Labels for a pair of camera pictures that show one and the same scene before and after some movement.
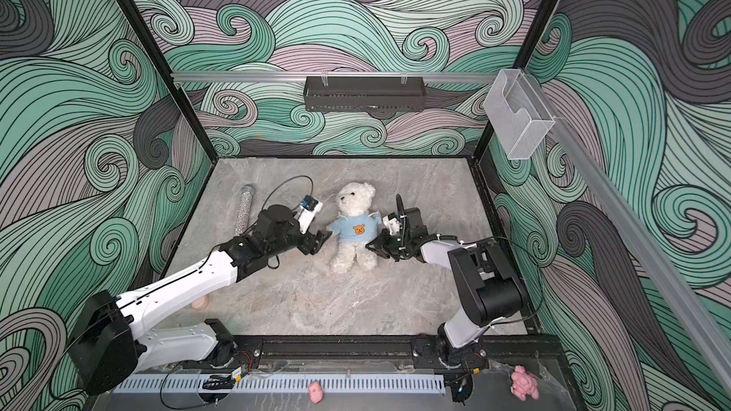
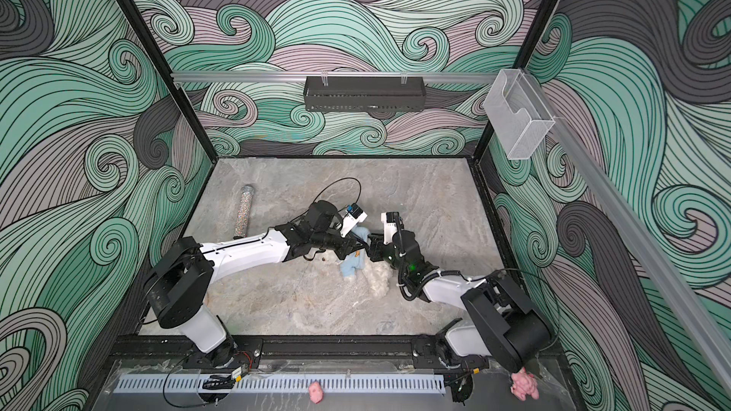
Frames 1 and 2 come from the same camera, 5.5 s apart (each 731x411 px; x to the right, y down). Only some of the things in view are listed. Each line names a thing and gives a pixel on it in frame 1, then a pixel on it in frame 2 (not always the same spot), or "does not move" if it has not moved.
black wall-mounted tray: x=364 y=93 does not move
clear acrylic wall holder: x=517 y=112 does not move
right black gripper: x=382 y=244 to x=376 y=246
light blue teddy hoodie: x=357 y=228 to x=358 y=260
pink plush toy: x=523 y=383 does not move
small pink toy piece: x=316 y=393 does not move
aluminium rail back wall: x=331 y=77 does not move
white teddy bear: x=354 y=198 to x=375 y=277
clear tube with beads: x=244 y=214 does not move
